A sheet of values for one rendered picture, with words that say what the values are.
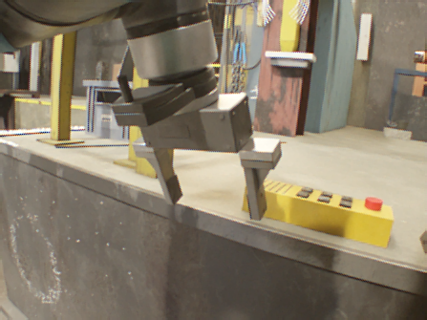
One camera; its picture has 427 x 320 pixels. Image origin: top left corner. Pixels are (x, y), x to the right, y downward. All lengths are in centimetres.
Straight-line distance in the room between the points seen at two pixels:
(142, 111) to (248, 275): 34
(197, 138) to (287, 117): 170
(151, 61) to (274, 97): 177
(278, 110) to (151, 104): 179
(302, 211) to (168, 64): 31
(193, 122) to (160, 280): 39
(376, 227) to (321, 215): 9
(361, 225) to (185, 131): 30
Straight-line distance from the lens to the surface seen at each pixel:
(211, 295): 56
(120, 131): 114
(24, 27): 23
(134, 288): 69
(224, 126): 30
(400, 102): 482
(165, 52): 29
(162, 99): 26
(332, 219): 47
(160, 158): 40
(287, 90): 201
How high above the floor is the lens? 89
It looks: 11 degrees down
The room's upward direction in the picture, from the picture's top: 6 degrees clockwise
